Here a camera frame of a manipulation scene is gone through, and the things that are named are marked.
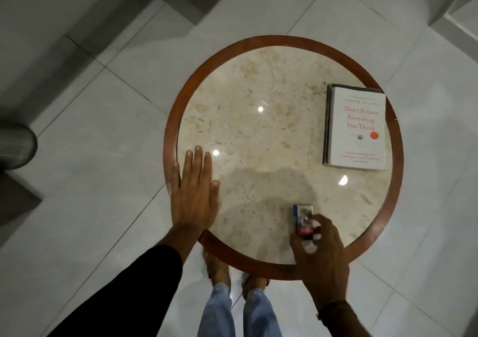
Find person's left hand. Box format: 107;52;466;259
170;145;221;234

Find person's right hand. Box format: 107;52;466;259
291;214;350;310

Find small blue red box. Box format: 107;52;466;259
293;203;316;241

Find person's right forearm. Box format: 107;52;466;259
315;300;374;337

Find person's left forearm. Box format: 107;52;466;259
48;223;204;337

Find person's right foot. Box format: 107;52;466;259
241;273;270;301

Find person's foot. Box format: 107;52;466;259
203;247;232;289
241;273;270;301

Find dark wristband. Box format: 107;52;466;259
316;300;356;321

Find round wooden-rimmed marble table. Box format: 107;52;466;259
163;35;405;281

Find person's left foot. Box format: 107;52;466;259
203;247;232;289

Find person's right leg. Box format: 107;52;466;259
243;288;283;337

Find person's leg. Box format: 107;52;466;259
243;288;283;337
197;283;237;337

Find person's left leg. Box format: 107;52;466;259
197;283;237;337

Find white paperback book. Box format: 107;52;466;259
323;83;388;171

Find white cabinet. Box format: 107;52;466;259
429;0;478;54

